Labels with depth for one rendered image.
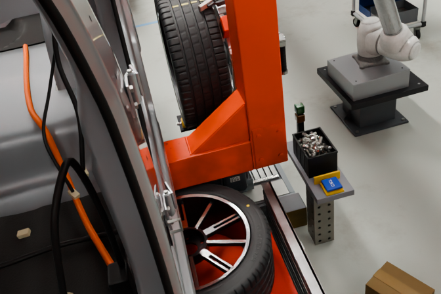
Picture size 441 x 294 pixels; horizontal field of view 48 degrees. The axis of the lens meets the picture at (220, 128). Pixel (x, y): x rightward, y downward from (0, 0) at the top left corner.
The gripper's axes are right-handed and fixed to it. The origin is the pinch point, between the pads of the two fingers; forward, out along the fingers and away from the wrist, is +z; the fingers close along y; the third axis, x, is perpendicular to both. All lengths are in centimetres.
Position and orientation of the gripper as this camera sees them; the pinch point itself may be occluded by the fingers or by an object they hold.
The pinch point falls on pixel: (205, 4)
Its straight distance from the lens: 219.5
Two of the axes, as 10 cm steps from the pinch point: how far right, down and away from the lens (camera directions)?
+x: -0.1, -4.7, -8.8
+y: -6.5, -6.7, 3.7
